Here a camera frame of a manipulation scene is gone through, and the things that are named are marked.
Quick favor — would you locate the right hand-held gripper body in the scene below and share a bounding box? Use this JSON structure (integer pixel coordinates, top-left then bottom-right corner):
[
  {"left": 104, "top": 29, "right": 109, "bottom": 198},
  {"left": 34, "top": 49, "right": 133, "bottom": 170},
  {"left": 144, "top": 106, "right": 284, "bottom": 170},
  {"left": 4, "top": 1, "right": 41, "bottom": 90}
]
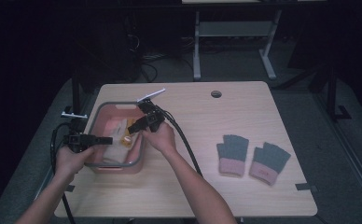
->
[{"left": 136, "top": 88, "right": 167, "bottom": 133}]

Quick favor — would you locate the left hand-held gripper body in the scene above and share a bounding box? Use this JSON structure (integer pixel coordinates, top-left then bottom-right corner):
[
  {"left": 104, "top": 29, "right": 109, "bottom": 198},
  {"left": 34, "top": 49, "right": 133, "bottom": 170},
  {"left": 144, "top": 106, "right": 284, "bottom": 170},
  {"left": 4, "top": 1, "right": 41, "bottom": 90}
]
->
[{"left": 61, "top": 111, "right": 91, "bottom": 154}]

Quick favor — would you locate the cream and yellow fleece glove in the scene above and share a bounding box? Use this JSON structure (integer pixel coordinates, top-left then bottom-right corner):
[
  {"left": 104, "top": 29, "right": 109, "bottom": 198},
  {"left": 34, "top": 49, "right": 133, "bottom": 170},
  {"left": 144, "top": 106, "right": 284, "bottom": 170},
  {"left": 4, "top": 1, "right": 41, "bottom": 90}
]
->
[
  {"left": 108, "top": 117, "right": 138, "bottom": 148},
  {"left": 103, "top": 141, "right": 140, "bottom": 165}
]

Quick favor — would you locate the pink basket with grey rim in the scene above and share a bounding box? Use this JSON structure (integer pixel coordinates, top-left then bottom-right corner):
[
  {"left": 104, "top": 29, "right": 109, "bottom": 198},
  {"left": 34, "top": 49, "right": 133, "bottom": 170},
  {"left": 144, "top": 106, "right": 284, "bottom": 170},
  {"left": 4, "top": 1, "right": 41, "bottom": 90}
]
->
[{"left": 84, "top": 101, "right": 146, "bottom": 175}]

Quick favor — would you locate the grey and pink knit glove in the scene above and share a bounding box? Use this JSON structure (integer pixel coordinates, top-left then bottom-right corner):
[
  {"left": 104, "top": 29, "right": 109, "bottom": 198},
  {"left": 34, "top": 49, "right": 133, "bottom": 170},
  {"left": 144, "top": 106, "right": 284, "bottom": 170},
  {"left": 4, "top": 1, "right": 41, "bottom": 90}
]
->
[
  {"left": 216, "top": 133, "right": 250, "bottom": 178},
  {"left": 248, "top": 141, "right": 292, "bottom": 187}
]

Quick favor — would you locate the person's right hand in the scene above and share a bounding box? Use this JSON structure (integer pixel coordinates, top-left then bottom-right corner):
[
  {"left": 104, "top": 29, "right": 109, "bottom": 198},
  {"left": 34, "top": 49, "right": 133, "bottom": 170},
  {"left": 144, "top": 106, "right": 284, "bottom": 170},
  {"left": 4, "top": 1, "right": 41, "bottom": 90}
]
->
[{"left": 141, "top": 121, "right": 177, "bottom": 157}]

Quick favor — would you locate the person's left hand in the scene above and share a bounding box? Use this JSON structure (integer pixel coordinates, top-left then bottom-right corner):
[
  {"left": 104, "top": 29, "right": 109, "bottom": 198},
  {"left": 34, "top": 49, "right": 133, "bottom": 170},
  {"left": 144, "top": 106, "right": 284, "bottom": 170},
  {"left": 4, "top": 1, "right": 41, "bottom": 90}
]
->
[{"left": 55, "top": 144, "right": 96, "bottom": 178}]

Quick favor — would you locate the black metal stand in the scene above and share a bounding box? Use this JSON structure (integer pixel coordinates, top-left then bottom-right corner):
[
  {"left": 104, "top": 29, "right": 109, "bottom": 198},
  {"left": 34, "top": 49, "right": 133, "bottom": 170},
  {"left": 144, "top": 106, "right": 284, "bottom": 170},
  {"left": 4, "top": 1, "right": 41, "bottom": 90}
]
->
[
  {"left": 309, "top": 63, "right": 353, "bottom": 122},
  {"left": 71, "top": 66, "right": 81, "bottom": 116}
]

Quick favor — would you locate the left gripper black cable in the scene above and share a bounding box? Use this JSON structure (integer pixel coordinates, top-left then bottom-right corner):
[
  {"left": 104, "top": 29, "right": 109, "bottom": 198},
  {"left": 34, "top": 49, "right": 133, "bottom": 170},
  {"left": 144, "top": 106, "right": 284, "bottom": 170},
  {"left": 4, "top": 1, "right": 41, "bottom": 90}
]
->
[{"left": 49, "top": 121, "right": 77, "bottom": 224}]

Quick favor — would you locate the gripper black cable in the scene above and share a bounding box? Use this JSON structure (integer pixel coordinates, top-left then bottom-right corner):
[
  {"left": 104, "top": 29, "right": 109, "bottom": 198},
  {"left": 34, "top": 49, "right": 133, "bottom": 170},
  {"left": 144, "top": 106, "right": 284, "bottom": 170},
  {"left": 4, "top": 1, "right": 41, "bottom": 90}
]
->
[
  {"left": 49, "top": 121, "right": 77, "bottom": 224},
  {"left": 155, "top": 105, "right": 203, "bottom": 176}
]

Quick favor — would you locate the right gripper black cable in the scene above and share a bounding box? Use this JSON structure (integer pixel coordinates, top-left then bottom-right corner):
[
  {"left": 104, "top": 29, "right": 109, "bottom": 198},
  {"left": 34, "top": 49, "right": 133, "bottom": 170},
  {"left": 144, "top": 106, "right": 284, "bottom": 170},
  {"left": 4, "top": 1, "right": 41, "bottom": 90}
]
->
[{"left": 155, "top": 105, "right": 203, "bottom": 176}]

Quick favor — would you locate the bundle of floor cables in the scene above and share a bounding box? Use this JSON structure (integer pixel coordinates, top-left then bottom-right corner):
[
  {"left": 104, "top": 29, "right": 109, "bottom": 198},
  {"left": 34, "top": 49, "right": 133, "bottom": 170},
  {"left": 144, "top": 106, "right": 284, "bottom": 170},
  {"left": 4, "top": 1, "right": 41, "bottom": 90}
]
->
[{"left": 138, "top": 52, "right": 160, "bottom": 83}]

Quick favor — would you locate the white metal frame desk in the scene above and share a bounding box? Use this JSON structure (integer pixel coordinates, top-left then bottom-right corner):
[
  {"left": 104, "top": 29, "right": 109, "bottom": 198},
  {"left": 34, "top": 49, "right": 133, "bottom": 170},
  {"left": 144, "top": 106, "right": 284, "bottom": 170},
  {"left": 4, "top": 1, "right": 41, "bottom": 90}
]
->
[{"left": 181, "top": 0, "right": 327, "bottom": 81}]

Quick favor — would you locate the metal floor rail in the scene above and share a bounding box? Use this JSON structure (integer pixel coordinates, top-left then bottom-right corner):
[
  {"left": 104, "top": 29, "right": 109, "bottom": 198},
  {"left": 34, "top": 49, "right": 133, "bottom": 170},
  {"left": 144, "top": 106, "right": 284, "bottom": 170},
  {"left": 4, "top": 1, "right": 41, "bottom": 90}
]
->
[{"left": 313, "top": 91, "right": 362, "bottom": 208}]

